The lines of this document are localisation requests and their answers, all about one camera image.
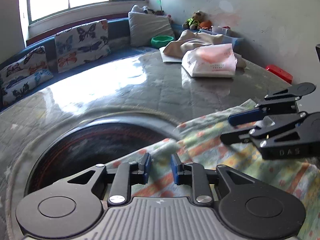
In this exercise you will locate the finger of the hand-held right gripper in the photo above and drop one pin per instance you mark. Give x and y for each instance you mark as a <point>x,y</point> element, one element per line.
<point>240,136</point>
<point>245,117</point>

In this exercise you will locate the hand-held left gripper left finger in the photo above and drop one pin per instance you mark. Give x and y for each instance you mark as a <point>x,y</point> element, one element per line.
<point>147,168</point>

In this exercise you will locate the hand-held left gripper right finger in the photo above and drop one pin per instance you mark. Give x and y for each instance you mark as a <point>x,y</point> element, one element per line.
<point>175,171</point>

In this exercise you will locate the green patterned baby garment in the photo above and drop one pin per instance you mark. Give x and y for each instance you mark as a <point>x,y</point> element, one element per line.
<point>210,142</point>

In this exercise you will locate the teddy bear in green clothes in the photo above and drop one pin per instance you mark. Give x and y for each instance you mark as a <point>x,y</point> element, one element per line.
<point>193,20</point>

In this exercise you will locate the red plastic stool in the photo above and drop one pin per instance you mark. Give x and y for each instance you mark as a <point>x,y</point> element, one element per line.
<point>278,72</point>

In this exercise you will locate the white tissue pack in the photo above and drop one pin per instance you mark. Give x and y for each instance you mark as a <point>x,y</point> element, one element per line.
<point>212,65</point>

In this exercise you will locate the black round induction cooktop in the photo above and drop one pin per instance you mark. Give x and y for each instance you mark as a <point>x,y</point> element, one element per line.
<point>87,150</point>

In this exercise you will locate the clear plastic storage box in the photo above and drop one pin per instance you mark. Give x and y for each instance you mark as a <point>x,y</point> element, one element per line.
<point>235,41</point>

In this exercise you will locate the cream garment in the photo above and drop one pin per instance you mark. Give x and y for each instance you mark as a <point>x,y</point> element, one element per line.
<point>200,40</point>

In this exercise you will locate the small clear plastic container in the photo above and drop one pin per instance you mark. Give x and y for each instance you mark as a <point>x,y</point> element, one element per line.
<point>221,30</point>

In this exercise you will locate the orange plush toy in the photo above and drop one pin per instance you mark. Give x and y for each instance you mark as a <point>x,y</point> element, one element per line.
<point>205,25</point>

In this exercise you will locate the green plastic bowl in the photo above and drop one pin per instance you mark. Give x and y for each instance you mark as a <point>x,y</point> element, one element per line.
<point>161,41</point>

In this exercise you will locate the pink plush toy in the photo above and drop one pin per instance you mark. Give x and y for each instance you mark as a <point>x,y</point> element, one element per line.
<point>170,18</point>

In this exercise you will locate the grey pillow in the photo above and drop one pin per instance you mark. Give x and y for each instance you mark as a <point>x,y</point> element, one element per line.
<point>150,28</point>

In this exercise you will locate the large butterfly print cushion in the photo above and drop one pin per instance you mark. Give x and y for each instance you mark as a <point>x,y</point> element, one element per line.
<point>82,45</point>

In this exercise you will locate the blue sofa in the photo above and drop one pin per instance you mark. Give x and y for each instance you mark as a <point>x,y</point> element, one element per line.
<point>117,28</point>

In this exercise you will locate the small butterfly print cushion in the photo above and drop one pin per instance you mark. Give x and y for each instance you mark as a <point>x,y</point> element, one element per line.
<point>23,62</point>
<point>27,86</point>

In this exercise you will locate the black and white plush toy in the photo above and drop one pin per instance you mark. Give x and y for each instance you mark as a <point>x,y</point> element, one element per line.
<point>146,9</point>

